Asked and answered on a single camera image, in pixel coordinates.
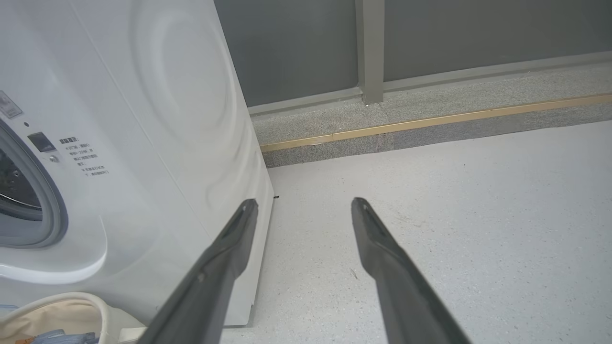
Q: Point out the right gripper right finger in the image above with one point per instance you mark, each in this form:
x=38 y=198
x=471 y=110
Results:
x=401 y=296

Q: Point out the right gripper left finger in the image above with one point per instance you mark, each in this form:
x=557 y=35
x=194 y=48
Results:
x=210 y=286

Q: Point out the blue and cream patterned garment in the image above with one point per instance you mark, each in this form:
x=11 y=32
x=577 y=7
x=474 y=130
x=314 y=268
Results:
x=62 y=338

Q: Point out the cream canvas laundry basket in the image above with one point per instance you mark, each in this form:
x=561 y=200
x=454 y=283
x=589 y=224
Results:
x=67 y=317

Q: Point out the white front-load washing machine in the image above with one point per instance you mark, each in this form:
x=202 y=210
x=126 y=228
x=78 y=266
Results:
x=167 y=143

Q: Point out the steel washing machine drum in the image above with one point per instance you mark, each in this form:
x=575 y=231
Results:
x=16 y=191

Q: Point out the gold floor trim strip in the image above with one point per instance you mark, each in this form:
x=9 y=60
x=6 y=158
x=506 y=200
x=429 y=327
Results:
x=430 y=122

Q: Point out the silver rating label sticker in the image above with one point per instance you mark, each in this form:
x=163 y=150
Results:
x=8 y=106

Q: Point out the grey metal wall post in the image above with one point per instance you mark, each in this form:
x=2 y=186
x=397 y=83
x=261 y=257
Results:
x=369 y=48

